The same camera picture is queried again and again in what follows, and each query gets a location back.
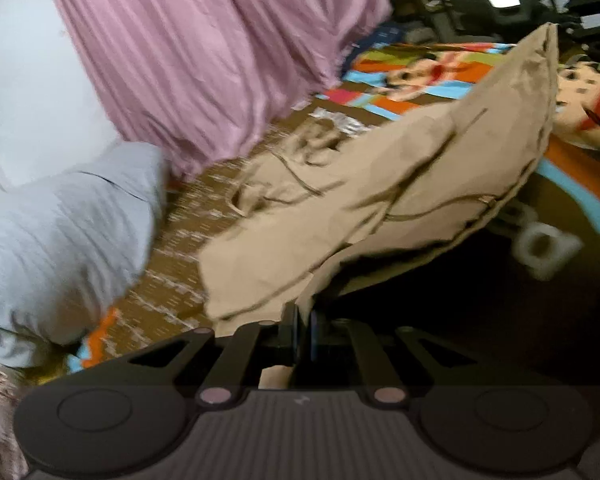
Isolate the brown colourful cartoon bedspread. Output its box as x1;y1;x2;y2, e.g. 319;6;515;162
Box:
66;42;600;373

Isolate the dark blue cloth item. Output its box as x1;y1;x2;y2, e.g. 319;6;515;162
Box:
341;22;405;74

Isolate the light grey pillow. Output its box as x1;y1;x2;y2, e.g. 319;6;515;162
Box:
0;142;168;368

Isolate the beige garment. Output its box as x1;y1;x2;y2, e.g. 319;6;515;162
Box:
197;22;562;391

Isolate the pink satin curtain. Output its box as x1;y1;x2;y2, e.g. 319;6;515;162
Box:
54;0;390;179

